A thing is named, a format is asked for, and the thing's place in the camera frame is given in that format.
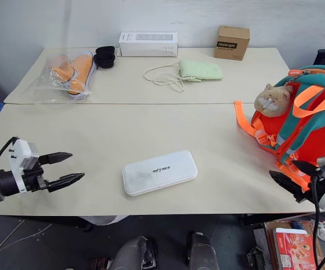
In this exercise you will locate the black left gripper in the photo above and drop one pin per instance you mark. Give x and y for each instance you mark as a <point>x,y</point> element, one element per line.
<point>32,180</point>

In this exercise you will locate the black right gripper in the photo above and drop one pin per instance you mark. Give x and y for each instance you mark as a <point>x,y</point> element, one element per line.
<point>323,180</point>

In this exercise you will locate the orange and teal backpack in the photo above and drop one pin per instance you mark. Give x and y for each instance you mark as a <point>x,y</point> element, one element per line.
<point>317,126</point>

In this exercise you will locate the white case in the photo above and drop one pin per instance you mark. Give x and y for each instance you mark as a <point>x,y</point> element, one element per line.
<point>159,173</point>

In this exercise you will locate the red printed box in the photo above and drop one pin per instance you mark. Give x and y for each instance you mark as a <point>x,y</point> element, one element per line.
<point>294,250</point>

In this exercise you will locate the beige plush hamster toy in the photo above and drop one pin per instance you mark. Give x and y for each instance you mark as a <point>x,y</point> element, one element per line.
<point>272,99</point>

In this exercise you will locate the clear plastic bag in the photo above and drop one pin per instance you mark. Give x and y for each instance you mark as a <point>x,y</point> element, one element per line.
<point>48,81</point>

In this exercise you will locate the orange slipper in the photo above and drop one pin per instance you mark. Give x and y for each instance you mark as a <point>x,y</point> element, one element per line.
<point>62,71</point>
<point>81,70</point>

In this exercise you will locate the dark rounded robot leg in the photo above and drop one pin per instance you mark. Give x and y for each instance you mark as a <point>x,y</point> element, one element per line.
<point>131,254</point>
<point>203,251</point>

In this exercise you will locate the black round cup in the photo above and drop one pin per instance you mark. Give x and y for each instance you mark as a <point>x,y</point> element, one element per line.
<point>105,49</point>
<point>104,60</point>

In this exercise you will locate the brown cardboard box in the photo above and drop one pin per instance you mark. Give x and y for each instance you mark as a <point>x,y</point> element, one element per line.
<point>231,43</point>

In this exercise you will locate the white rectangular carton box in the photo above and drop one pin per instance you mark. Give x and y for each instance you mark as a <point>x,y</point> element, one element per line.
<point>148,44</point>

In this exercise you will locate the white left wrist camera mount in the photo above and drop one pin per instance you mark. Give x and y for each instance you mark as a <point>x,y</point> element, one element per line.
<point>18,152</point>

